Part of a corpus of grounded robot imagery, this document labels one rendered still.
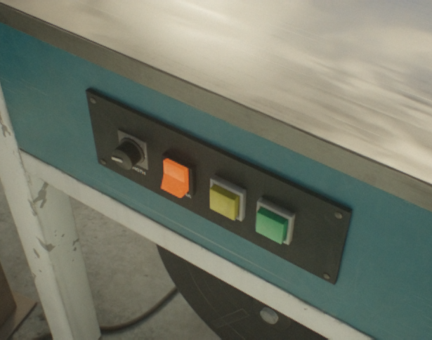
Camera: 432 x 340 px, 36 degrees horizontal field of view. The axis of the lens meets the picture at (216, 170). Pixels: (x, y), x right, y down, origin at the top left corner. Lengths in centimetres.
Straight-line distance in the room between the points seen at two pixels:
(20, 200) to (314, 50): 44
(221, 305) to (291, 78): 60
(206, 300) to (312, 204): 58
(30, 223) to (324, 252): 44
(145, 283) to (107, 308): 9
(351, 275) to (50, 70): 31
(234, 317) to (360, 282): 52
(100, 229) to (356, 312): 87
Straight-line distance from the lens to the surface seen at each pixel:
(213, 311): 107
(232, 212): 53
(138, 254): 132
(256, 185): 51
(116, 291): 127
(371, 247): 50
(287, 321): 90
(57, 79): 61
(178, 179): 55
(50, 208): 84
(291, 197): 50
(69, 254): 92
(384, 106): 48
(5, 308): 125
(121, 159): 58
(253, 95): 48
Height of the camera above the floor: 103
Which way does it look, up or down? 45 degrees down
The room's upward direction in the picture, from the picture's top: straight up
